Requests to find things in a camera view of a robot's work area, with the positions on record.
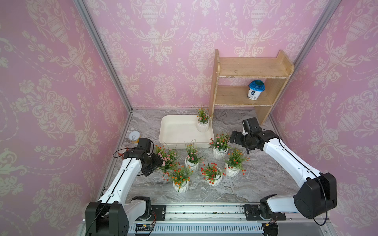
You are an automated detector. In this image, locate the red soda can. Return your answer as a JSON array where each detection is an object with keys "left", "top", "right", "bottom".
[{"left": 117, "top": 146, "right": 129, "bottom": 157}]

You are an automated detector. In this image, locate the white plastic storage box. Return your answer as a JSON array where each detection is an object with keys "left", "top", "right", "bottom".
[{"left": 159, "top": 115, "right": 214, "bottom": 149}]

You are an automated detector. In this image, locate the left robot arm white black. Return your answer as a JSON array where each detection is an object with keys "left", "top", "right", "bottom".
[{"left": 85, "top": 149, "right": 162, "bottom": 236}]

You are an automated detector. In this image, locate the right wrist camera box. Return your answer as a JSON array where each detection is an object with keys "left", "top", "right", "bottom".
[{"left": 242, "top": 117, "right": 262, "bottom": 136}]

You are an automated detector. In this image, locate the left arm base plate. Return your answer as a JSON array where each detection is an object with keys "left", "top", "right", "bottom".
[{"left": 150, "top": 205, "right": 166, "bottom": 221}]

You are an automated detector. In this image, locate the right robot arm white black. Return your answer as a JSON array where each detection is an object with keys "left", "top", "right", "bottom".
[{"left": 229, "top": 130, "right": 337, "bottom": 219}]

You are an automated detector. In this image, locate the wooden two-tier shelf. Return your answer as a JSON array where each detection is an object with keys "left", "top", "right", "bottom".
[{"left": 209, "top": 49, "right": 294, "bottom": 125}]

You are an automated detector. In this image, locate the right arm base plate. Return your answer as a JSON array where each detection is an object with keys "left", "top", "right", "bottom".
[{"left": 241, "top": 204, "right": 286, "bottom": 221}]

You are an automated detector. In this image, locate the orange flower pot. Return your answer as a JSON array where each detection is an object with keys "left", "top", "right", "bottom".
[
  {"left": 167, "top": 163, "right": 194, "bottom": 194},
  {"left": 223, "top": 148, "right": 250, "bottom": 177}
]

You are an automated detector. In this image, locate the pink flower pot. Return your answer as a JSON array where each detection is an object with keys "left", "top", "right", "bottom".
[
  {"left": 209, "top": 133, "right": 230, "bottom": 160},
  {"left": 185, "top": 142, "right": 204, "bottom": 172},
  {"left": 155, "top": 145, "right": 178, "bottom": 174}
]

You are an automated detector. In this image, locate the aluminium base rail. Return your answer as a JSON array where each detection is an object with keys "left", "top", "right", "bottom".
[{"left": 127, "top": 203, "right": 337, "bottom": 236}]

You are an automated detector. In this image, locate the red flower pot front centre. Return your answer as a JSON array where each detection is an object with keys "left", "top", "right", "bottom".
[{"left": 200, "top": 163, "right": 225, "bottom": 186}]

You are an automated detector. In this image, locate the potted plant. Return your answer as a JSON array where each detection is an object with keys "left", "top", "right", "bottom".
[{"left": 196, "top": 105, "right": 212, "bottom": 132}]

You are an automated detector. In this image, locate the blue lidded white cup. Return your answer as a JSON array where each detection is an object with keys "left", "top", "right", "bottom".
[{"left": 248, "top": 80, "right": 265, "bottom": 100}]

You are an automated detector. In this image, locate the white round can top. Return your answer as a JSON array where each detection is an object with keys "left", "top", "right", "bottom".
[{"left": 128, "top": 131, "right": 140, "bottom": 144}]

